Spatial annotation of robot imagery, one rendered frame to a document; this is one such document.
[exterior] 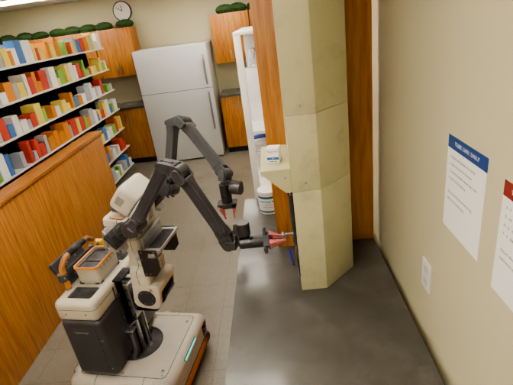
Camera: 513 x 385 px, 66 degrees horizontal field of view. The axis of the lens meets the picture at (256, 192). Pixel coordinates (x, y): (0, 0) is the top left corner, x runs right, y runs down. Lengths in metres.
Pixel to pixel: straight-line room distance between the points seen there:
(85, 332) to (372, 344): 1.55
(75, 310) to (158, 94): 4.72
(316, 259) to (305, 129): 0.56
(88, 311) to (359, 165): 1.58
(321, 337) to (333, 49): 1.05
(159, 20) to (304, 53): 5.86
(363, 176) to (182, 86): 4.85
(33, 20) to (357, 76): 6.66
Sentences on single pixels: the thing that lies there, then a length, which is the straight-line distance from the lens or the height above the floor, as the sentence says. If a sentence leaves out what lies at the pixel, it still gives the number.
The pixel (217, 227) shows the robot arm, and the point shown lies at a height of 1.24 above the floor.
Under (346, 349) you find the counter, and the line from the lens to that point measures 1.55.
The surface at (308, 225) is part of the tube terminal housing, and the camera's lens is 1.62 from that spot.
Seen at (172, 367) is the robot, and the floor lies 0.28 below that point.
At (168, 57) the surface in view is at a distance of 6.49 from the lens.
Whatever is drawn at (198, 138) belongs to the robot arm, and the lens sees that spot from 2.12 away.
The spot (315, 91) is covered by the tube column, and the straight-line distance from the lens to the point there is 1.45.
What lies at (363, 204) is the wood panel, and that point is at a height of 1.14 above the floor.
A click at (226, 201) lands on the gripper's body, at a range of 2.05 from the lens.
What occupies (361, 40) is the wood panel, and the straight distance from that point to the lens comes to 1.83.
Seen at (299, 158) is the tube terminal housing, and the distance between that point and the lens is 1.50.
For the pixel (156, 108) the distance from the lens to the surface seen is 6.67.
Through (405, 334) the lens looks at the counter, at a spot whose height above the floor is 0.94.
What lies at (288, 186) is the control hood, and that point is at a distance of 1.54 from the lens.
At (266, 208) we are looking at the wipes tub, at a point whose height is 0.98.
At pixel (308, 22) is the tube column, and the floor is 2.01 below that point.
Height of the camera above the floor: 2.05
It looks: 24 degrees down
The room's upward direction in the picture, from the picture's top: 8 degrees counter-clockwise
